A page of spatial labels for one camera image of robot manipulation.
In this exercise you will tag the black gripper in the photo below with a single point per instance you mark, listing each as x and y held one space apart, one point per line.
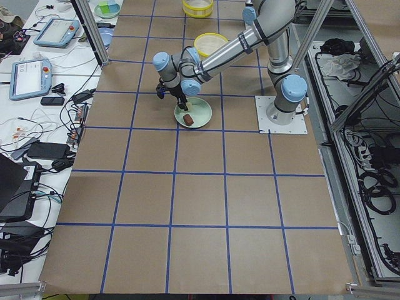
176 92

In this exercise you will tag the yellow rimmed steamer basket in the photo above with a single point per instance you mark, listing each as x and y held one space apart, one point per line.
198 8
208 43

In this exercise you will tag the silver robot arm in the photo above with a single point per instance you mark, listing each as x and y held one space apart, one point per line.
182 74

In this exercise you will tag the brown chocolate bun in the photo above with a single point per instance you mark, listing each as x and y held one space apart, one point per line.
188 120

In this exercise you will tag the light green plate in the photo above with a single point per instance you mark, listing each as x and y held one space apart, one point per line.
199 110

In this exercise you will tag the black power adapter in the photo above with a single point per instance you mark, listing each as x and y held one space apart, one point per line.
82 96

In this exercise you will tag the blue plate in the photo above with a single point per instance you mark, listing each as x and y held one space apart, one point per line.
106 36

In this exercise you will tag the blue foam cube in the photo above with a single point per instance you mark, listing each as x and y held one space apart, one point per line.
113 8

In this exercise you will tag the green foam cube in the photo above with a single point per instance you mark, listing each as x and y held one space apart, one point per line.
104 8

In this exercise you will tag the clear green bowl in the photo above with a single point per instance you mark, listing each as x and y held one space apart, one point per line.
108 15

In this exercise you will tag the teach pendant far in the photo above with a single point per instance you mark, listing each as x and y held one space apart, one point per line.
57 33

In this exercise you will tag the teach pendant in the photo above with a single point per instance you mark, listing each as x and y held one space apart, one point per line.
30 79
57 33

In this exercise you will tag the teach pendant near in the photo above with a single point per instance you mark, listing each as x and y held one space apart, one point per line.
30 79

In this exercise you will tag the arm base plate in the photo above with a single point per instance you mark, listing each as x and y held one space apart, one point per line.
272 121

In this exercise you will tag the aluminium frame post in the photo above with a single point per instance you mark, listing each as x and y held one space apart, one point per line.
87 20

